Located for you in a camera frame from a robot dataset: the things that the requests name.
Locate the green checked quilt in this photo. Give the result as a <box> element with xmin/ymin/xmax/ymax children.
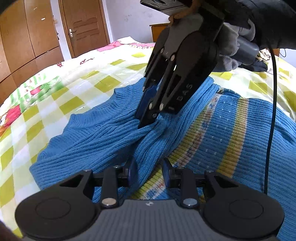
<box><xmin>0</xmin><ymin>37</ymin><xmax>296</xmax><ymax>237</ymax></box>

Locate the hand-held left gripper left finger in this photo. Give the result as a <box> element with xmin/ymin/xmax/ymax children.
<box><xmin>59</xmin><ymin>158</ymin><xmax>138</xmax><ymax>208</ymax></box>

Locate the black bag with rope handle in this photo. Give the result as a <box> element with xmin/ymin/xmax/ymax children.
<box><xmin>238</xmin><ymin>49</ymin><xmax>271</xmax><ymax>73</ymax></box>

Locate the blue striped knit sweater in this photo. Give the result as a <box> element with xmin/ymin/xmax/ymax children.
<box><xmin>30</xmin><ymin>75</ymin><xmax>296</xmax><ymax>241</ymax></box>

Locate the wooden door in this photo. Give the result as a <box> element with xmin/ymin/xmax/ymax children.
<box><xmin>59</xmin><ymin>0</ymin><xmax>110</xmax><ymax>59</ymax></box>

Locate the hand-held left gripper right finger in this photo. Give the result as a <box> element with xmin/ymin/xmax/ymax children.
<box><xmin>161</xmin><ymin>158</ymin><xmax>242</xmax><ymax>208</ymax></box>

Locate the black cable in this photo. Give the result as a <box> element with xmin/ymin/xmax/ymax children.
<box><xmin>264</xmin><ymin>37</ymin><xmax>278</xmax><ymax>195</ymax></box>

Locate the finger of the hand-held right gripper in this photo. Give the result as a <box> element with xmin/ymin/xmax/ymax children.
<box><xmin>135</xmin><ymin>54</ymin><xmax>211</xmax><ymax>129</ymax></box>
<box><xmin>143</xmin><ymin>44</ymin><xmax>170</xmax><ymax>92</ymax></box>

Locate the person's right hand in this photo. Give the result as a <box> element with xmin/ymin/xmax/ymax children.
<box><xmin>168</xmin><ymin>0</ymin><xmax>203</xmax><ymax>22</ymax></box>

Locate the wooden wardrobe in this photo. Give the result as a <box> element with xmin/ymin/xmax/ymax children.
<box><xmin>0</xmin><ymin>0</ymin><xmax>64</xmax><ymax>100</ymax></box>

